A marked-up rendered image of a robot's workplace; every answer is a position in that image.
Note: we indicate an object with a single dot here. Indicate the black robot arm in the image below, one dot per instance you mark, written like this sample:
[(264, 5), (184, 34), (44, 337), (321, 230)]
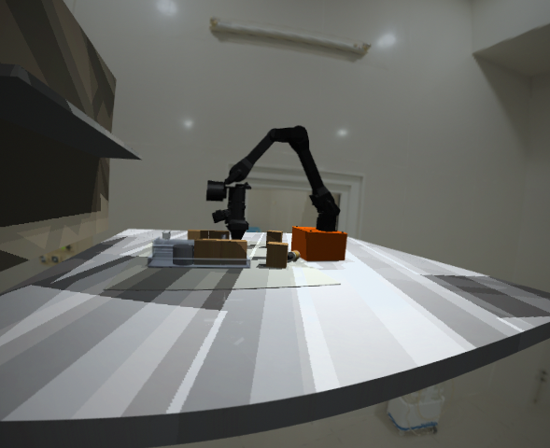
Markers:
[(298, 139)]

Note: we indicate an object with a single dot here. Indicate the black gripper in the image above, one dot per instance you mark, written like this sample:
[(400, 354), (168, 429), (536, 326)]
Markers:
[(237, 226)]

